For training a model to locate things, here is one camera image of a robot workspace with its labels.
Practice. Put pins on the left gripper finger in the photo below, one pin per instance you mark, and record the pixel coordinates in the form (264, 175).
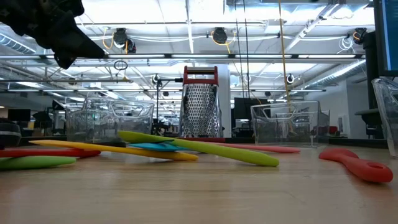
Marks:
(71, 46)

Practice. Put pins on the yellow silicone spatula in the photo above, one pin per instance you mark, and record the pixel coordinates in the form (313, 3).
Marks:
(93, 147)

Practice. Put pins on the blue silicone spatula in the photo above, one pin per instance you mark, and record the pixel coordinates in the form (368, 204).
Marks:
(155, 147)

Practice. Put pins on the lime green spoon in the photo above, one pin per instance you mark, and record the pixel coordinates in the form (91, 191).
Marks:
(217, 151)

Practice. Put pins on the pink silicone spatula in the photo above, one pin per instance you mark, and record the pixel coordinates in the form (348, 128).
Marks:
(273, 148)

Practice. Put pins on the red silicone spoon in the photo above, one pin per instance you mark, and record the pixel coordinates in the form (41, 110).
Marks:
(367, 169)

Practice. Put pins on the clear plastic bin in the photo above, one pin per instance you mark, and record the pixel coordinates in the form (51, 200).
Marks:
(388, 118)
(280, 130)
(93, 124)

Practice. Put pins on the black tripod stand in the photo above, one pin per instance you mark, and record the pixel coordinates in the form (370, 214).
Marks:
(155, 79)

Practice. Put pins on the red silicone spatula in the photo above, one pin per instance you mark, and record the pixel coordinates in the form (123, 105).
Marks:
(46, 152)

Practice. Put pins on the green silicone spatula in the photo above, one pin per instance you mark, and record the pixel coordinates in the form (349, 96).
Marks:
(37, 162)

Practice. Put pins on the long ceiling light strip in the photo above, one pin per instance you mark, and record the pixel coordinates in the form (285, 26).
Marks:
(199, 56)

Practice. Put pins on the red steel box grater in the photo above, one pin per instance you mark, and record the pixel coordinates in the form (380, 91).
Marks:
(200, 109)

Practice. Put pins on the white building column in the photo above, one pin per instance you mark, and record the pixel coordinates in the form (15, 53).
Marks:
(226, 102)

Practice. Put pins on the black background screen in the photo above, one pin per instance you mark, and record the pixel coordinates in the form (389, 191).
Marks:
(245, 109)

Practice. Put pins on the black monitor pole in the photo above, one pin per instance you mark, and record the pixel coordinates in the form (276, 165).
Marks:
(371, 77)

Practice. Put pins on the black computer monitor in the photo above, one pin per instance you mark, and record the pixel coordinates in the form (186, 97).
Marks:
(390, 37)

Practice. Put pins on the silver ceiling duct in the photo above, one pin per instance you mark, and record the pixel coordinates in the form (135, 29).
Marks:
(339, 74)

